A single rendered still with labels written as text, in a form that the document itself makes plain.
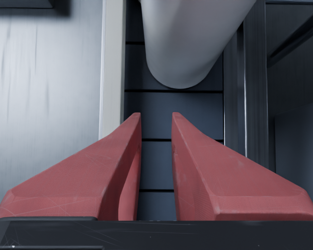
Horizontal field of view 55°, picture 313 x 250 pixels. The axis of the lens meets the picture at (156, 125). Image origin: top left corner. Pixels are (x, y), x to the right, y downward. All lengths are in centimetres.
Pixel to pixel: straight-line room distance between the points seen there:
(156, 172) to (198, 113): 6
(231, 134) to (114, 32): 12
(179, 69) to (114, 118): 5
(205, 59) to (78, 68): 16
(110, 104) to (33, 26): 15
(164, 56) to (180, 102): 7
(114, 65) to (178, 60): 6
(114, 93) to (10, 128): 14
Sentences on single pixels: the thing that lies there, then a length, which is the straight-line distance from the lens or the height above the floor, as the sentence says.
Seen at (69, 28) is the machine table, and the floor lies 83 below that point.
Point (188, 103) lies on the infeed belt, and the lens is 24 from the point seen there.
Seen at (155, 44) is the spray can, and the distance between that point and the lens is 16.
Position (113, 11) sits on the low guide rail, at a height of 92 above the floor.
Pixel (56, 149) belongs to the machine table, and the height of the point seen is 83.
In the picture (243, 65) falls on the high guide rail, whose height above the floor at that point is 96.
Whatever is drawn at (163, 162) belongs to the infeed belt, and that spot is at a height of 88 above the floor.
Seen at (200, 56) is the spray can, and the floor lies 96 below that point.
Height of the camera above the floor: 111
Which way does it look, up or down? 85 degrees down
